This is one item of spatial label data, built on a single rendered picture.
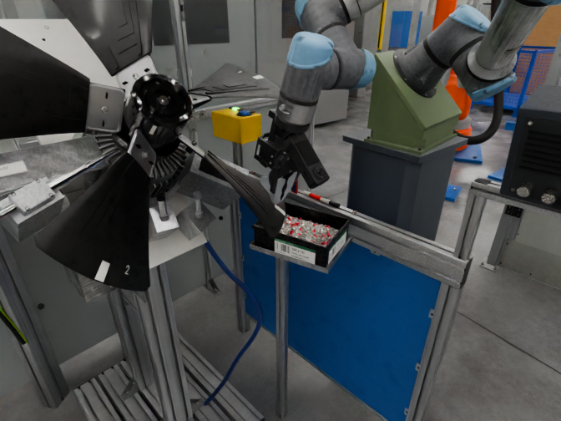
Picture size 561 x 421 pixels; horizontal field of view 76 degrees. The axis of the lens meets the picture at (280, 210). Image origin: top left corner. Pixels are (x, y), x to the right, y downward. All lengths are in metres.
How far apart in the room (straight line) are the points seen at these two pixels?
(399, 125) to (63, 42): 0.96
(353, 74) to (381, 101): 0.49
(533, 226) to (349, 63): 1.91
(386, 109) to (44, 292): 1.43
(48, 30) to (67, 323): 1.15
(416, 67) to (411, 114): 0.15
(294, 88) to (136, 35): 0.38
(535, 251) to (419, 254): 1.59
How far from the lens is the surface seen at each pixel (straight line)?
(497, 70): 1.12
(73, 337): 1.88
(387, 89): 1.20
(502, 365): 2.01
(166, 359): 1.27
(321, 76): 0.69
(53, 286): 1.71
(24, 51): 0.78
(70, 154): 0.86
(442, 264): 0.98
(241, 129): 1.25
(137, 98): 0.75
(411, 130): 1.18
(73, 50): 1.15
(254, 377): 1.72
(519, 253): 2.56
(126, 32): 0.91
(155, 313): 1.14
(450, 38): 1.21
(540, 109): 0.77
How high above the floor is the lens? 1.36
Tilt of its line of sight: 28 degrees down
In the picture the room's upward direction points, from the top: straight up
